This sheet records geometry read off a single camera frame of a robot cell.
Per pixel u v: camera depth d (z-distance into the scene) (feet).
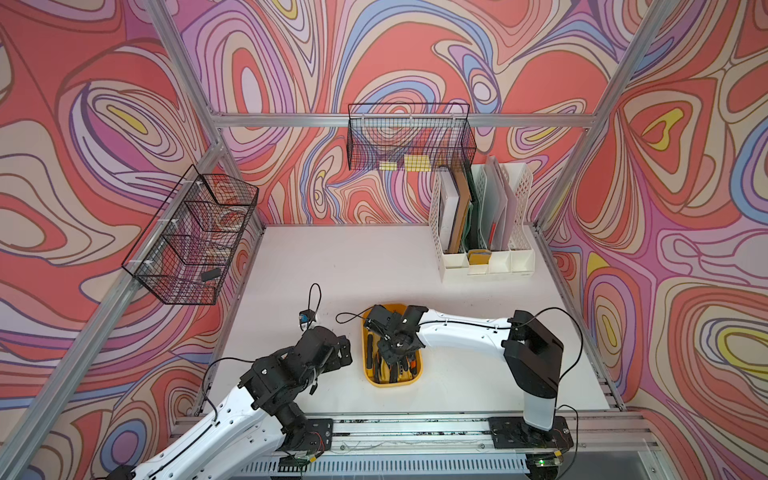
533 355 1.51
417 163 2.99
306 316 2.20
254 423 1.55
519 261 3.41
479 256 3.25
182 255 2.40
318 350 1.77
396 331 2.03
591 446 2.41
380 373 2.70
